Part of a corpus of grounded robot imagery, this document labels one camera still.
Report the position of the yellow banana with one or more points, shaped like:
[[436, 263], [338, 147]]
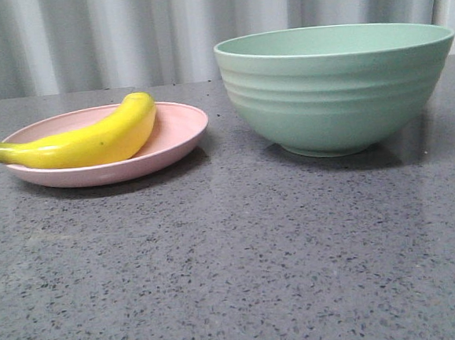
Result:
[[115, 138]]

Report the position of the pink plate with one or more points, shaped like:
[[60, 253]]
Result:
[[177, 131]]

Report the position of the green ribbed bowl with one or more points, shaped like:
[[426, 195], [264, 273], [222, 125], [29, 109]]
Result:
[[333, 90]]

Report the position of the white pleated curtain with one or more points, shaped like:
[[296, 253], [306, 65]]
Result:
[[50, 47]]

